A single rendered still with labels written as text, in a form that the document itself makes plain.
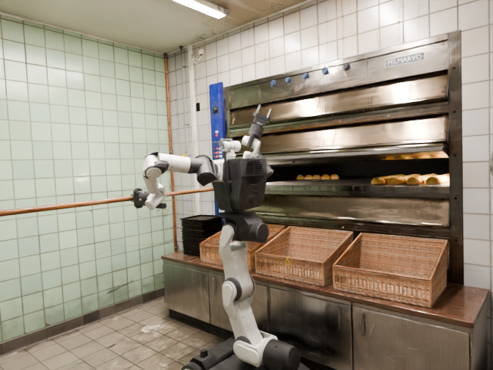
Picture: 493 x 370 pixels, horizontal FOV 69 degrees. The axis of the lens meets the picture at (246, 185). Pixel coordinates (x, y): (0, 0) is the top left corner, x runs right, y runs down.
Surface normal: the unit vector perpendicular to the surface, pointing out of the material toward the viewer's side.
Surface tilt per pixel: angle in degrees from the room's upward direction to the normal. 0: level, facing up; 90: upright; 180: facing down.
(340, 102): 70
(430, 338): 90
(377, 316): 91
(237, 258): 80
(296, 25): 90
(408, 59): 90
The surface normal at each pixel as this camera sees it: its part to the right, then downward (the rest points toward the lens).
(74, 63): 0.76, 0.00
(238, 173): -0.75, 0.07
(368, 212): -0.63, -0.26
